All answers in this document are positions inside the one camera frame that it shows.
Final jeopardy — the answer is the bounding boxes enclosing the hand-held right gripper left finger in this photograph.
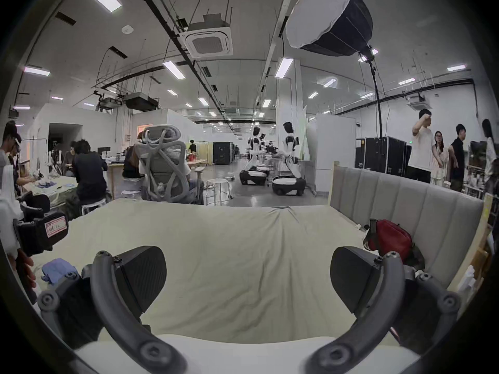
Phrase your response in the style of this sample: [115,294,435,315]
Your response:
[38,246,188,374]

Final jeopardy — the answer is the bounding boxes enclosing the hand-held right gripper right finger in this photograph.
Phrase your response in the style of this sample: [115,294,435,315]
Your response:
[302,246,462,374]

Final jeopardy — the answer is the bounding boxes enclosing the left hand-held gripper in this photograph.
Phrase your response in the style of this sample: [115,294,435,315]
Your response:
[0,166,69,257]

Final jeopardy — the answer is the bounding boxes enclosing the person's left hand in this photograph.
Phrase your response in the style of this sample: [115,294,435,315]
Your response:
[6,247,38,304]

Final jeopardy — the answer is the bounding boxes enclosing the blue cloth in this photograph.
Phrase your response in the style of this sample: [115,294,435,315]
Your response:
[41,257,79,286]

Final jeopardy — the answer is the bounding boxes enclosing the white round stool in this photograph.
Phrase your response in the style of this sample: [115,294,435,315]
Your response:
[81,199,108,216]
[205,178,234,206]

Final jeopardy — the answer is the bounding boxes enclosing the red bag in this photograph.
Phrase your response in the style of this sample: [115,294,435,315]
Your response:
[363,218,425,269]

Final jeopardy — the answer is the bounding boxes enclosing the grey padded headboard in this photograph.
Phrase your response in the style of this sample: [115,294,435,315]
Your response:
[329,161,493,292]

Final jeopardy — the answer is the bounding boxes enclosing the bed with pale green sheet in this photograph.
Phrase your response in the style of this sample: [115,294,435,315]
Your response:
[21,198,431,346]

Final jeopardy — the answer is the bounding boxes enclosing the grey mesh office chair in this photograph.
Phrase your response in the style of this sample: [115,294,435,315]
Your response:
[136,125,206,205]

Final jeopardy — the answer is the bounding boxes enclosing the black flight cases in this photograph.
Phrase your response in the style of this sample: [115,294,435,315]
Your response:
[356,136,412,177]

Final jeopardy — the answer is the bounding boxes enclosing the white humanoid robot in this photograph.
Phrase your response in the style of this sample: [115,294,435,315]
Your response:
[271,122,308,196]
[239,126,272,186]

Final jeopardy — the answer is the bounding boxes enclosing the black cabinet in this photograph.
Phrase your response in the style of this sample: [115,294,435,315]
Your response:
[213,142,236,166]

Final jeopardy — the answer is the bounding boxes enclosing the softbox lamp on stand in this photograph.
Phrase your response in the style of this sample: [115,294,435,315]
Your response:
[285,0,391,170]

